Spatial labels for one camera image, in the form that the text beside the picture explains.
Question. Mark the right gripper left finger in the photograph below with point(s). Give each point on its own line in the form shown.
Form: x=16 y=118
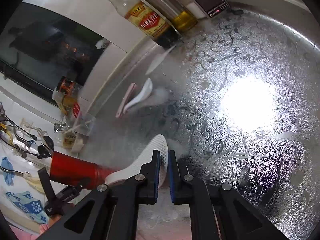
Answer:
x=107 y=212

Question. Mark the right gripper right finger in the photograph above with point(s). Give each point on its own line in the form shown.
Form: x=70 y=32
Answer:
x=216 y=212

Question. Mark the red metal utensil cup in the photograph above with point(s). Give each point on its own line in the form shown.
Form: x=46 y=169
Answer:
x=71 y=171

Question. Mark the white dotted rice paddle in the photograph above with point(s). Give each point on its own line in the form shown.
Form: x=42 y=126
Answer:
x=157 y=143

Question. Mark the pink plastic utensil handle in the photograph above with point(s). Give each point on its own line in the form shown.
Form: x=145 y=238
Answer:
x=127 y=98

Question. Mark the black plastic ladle spoon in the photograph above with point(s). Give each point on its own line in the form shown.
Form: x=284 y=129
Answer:
x=46 y=149

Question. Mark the dark kitchen window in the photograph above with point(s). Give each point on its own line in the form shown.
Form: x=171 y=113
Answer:
x=40 y=47

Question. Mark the blue floral cloth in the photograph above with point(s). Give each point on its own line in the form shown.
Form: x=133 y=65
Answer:
x=32 y=207

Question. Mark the clear plastic organizer tray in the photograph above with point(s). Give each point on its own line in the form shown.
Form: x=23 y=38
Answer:
x=75 y=137

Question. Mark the black lid spice jar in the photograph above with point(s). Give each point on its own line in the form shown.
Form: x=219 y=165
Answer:
x=66 y=92

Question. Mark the stainless steel oil dispenser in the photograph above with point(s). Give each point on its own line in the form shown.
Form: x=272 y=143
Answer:
x=177 y=14

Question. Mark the vinegar bottle yellow cap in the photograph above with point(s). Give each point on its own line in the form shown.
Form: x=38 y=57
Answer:
x=148 y=21

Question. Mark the red lid seasoning container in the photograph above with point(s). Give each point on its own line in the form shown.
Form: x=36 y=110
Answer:
x=193 y=8

